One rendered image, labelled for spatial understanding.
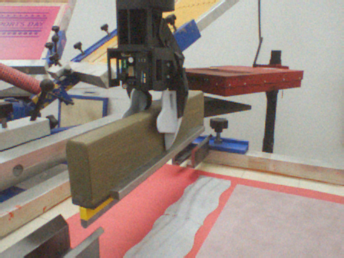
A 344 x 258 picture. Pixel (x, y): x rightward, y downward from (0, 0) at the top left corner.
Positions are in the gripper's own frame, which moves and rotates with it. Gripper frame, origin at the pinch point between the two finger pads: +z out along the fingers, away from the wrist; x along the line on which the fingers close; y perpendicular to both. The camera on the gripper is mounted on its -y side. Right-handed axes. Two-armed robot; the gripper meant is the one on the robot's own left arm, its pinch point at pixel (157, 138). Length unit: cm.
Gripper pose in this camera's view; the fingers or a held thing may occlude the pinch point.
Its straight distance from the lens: 47.1
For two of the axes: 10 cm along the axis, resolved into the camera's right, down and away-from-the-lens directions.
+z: 0.0, 9.7, 2.5
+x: 9.0, 1.1, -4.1
